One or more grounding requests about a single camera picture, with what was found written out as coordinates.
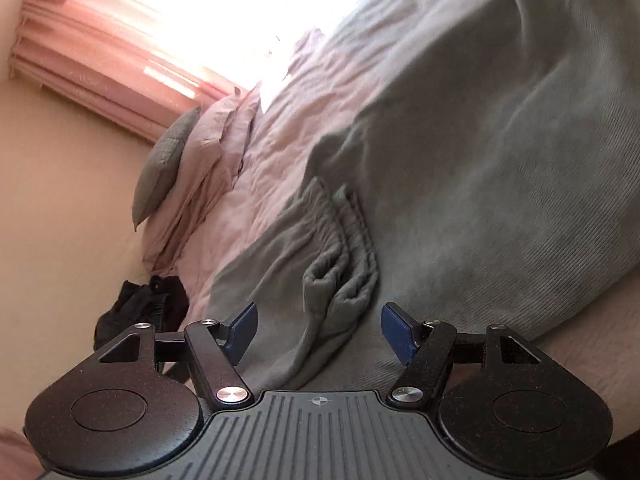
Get grey checked pillow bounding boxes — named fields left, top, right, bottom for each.
left=131, top=106, right=201, bottom=231

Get pink pillow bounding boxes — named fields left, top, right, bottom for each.
left=142, top=86, right=262, bottom=264

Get grey sweatpants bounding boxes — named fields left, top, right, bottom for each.
left=207, top=0, right=639, bottom=392

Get pink curtain left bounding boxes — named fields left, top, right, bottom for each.
left=9, top=0, right=247, bottom=142

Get pink duvet cover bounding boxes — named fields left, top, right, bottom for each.
left=177, top=24, right=386, bottom=396

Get black jacket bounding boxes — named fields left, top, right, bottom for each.
left=93, top=275, right=190, bottom=350

